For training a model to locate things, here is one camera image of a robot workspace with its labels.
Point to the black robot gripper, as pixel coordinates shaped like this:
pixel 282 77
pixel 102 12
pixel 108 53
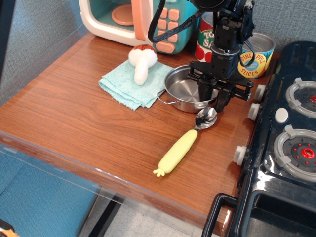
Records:
pixel 220 74

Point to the small steel pot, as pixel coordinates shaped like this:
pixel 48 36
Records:
pixel 182 92

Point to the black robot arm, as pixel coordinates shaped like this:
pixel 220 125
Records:
pixel 233 26

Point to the tomato sauce can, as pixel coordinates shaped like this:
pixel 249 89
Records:
pixel 205 38

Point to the pineapple slices can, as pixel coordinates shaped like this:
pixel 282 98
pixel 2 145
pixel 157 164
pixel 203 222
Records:
pixel 263 46

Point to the plush mushroom toy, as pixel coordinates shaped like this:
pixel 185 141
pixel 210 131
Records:
pixel 142 57

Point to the light blue folded cloth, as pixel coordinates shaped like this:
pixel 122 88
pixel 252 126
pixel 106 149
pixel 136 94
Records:
pixel 120 84

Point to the toy microwave teal and cream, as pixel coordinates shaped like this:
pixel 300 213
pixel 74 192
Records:
pixel 128 21

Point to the dark blue toy stove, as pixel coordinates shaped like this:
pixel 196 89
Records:
pixel 277 184

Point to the black table leg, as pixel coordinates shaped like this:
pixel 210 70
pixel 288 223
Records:
pixel 106 218

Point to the spoon with yellow handle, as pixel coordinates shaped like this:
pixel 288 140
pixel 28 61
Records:
pixel 205 118

